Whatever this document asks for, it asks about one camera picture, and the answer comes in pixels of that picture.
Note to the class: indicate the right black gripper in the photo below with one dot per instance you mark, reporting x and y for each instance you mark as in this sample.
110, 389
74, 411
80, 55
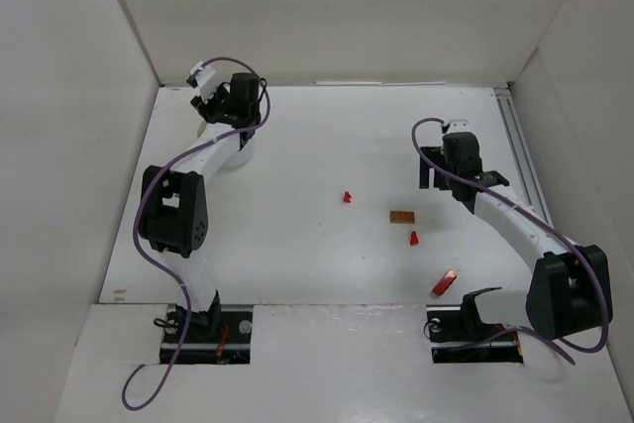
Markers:
433, 171

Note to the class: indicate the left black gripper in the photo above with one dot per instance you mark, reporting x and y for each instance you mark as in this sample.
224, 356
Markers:
210, 109

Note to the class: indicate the orange lego plate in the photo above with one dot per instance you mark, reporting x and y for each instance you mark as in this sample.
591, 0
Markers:
401, 217

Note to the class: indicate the red lego brick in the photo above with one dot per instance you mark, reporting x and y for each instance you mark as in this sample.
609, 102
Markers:
444, 283

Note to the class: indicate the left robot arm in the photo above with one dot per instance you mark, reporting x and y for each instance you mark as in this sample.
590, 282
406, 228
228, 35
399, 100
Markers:
173, 215

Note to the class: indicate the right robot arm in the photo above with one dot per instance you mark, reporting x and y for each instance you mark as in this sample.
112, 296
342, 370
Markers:
569, 289

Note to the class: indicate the white round divided container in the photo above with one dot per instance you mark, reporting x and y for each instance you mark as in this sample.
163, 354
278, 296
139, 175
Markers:
223, 148

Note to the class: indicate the red lego slope piece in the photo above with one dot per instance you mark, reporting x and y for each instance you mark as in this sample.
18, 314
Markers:
414, 240

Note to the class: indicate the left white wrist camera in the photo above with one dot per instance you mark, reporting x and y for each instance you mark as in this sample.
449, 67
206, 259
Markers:
205, 79

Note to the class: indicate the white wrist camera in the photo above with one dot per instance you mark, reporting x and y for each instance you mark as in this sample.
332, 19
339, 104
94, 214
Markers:
205, 79
456, 126

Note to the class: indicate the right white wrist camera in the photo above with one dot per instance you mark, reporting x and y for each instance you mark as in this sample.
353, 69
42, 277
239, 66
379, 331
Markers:
456, 126

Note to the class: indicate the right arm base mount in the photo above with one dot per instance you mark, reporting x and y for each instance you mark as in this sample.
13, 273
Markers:
457, 335

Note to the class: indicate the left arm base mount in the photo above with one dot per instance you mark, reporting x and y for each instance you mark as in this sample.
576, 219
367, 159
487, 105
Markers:
230, 344

